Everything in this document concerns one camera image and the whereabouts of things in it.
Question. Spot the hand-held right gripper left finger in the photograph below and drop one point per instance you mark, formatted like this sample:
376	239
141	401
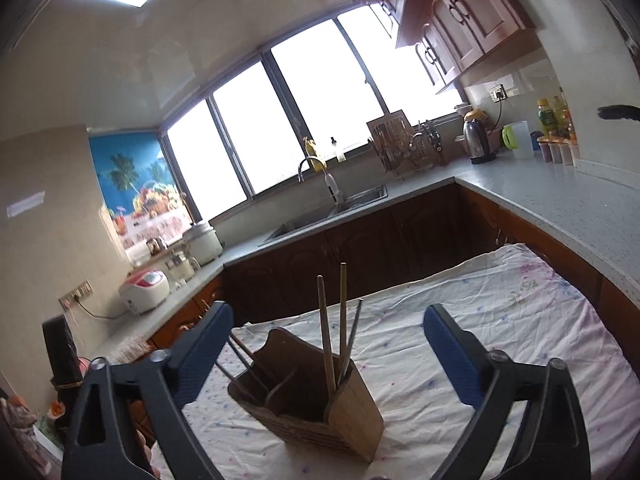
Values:
205	350

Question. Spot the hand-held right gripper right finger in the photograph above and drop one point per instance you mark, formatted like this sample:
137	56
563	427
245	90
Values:
452	355

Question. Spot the light metal chopstick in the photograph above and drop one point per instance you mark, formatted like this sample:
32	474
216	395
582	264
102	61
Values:
250	355

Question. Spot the wooden utensil holder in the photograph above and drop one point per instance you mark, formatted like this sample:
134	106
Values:
350	410

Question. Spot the wooden chopstick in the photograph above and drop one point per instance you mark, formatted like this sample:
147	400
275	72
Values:
325	335
343	310

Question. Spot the white floral tablecloth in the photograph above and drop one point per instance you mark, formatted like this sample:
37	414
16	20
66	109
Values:
500	320

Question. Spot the lace cloth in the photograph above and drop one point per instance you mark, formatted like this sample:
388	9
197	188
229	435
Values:
127	352

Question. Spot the pink white rice cooker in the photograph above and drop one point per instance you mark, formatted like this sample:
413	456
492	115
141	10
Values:
145	290

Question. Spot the small white kitchen appliance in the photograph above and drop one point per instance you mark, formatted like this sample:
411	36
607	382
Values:
181	267

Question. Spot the white electric pot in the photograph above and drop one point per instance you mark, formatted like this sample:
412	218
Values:
202	242

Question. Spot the wooden base cabinets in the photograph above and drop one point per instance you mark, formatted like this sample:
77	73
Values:
375	240

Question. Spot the black upright box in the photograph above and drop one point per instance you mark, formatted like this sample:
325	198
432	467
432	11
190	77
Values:
60	355

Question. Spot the grey kitchen countertop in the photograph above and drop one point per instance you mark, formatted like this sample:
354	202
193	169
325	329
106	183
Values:
525	195

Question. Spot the steel kitchen sink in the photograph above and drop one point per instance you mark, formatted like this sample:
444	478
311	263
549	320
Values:
320	215

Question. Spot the chrome kitchen faucet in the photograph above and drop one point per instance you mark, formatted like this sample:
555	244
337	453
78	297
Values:
331	182

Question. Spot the steel electric kettle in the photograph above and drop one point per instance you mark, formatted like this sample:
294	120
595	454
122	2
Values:
477	137

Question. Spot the green white pitcher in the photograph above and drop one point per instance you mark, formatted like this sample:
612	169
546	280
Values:
519	140

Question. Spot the yellow bottle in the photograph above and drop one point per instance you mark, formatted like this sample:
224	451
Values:
311	147

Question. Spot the row of spice jars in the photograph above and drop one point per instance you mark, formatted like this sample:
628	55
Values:
557	151

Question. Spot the small clear bottle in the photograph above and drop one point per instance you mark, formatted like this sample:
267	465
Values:
339	150

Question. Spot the cooking oil bottles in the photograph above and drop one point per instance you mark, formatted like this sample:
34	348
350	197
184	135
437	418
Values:
550	115

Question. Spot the kitchen window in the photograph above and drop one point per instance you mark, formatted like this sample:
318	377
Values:
310	100

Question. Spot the black wok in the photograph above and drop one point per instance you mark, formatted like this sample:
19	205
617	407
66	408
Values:
620	111

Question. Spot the wide wall socket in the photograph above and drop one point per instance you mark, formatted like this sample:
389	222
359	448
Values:
76	295

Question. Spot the tropical fruit wall poster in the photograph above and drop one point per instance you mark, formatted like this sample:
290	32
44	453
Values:
130	185

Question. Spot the white wall label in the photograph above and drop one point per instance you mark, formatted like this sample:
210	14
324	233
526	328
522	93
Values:
26	203

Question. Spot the small wall socket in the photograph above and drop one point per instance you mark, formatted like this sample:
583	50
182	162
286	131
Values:
497	92

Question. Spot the wooden wall cabinets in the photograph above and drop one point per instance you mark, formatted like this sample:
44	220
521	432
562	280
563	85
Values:
460	15

